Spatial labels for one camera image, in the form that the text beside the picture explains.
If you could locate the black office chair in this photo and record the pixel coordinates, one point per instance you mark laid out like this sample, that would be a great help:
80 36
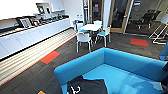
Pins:
146 18

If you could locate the white square table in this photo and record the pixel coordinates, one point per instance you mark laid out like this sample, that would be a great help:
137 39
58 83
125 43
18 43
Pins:
90 27

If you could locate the blue sofa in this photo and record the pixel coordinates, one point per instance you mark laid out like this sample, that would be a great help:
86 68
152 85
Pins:
116 63

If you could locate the wood framed glass door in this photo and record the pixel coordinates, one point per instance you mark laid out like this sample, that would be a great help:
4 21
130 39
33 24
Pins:
96 10
120 16

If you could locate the white upper cabinet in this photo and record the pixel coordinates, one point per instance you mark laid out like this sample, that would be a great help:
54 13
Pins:
57 5

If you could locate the dark wall screen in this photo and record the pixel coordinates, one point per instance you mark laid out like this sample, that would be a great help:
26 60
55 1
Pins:
40 9

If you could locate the white hanger with black shirt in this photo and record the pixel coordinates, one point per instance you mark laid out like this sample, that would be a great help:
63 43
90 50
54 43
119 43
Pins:
77 88

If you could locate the white kitchen counter cabinets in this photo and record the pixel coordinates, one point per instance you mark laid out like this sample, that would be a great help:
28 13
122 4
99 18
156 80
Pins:
33 36

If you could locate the silver microwave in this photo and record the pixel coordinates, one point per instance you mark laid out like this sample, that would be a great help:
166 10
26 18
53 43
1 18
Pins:
25 22

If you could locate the black t-shirt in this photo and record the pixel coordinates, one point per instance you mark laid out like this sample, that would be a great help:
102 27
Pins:
90 86

